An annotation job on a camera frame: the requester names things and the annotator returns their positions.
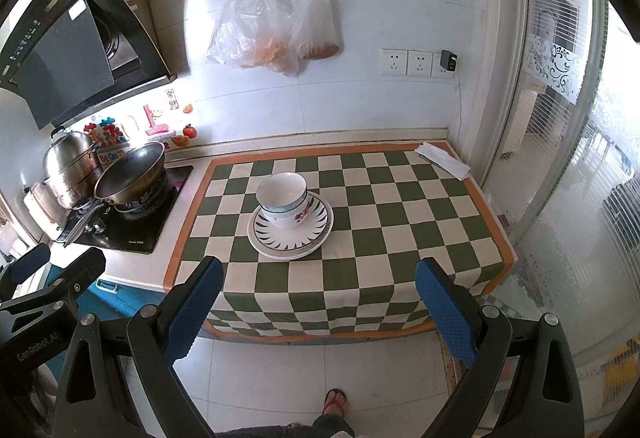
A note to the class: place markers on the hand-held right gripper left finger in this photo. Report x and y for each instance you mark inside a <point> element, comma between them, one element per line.
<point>192,308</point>

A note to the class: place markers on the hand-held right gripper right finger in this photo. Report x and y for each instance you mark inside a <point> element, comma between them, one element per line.
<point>447,313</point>

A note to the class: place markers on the white kettle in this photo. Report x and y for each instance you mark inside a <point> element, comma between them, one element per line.
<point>42,213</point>

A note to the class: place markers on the black range hood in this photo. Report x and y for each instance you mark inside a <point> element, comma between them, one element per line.
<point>65,53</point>

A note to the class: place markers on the dark steel wok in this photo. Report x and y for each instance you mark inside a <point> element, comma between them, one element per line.
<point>132,170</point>

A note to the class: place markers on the green and white checkered tablecloth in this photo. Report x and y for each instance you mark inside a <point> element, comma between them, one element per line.
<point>380,238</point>

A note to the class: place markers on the red paper wall sticker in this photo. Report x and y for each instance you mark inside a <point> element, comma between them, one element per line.
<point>171,99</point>

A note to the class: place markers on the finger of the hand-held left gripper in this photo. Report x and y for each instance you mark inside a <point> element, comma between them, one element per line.
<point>30,262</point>
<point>80,280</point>

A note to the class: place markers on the white bowl with floral print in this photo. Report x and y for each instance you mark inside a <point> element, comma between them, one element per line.
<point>296,218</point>

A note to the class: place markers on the white folded paper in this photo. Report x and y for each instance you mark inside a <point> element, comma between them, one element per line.
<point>445,160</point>

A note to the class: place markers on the person's foot in flip-flop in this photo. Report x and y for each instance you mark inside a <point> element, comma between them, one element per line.
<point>335,400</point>

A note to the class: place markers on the clear plastic bag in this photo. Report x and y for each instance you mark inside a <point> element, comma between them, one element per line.
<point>245,28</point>
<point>315,28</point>

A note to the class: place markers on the white wall socket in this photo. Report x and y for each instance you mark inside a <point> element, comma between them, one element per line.
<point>394,63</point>
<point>442,73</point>
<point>419,64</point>

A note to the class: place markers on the blue base cabinet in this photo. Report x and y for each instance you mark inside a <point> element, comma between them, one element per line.
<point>120,300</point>

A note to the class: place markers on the stainless steel steamer pot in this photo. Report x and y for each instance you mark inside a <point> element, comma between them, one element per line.
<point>67,163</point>

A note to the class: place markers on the small orange wall sticker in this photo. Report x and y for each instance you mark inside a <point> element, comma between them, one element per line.
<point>188,108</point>

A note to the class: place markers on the person's leg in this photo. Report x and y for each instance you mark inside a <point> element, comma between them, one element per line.
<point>325,428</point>

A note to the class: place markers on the red and orange fruit sticker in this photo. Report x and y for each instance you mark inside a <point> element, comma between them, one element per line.
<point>185,135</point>

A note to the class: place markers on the pink wall sticker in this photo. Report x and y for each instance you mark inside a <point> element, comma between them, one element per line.
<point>156,125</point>

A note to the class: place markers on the patterned glass sliding door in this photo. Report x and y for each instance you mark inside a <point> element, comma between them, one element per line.
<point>575,218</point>

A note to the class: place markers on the black gas cooktop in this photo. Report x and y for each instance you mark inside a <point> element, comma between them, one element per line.
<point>135,233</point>

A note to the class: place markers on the white bowl with blue rim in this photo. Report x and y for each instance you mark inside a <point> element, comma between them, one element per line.
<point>280,190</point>

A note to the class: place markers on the colourful letter wall sticker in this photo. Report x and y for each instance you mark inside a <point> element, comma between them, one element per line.
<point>107,135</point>

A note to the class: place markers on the white plate with blue stripes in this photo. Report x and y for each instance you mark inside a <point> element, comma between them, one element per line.
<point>285,239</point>

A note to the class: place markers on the black plug adapter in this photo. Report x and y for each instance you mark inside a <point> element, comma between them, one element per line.
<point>448,59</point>

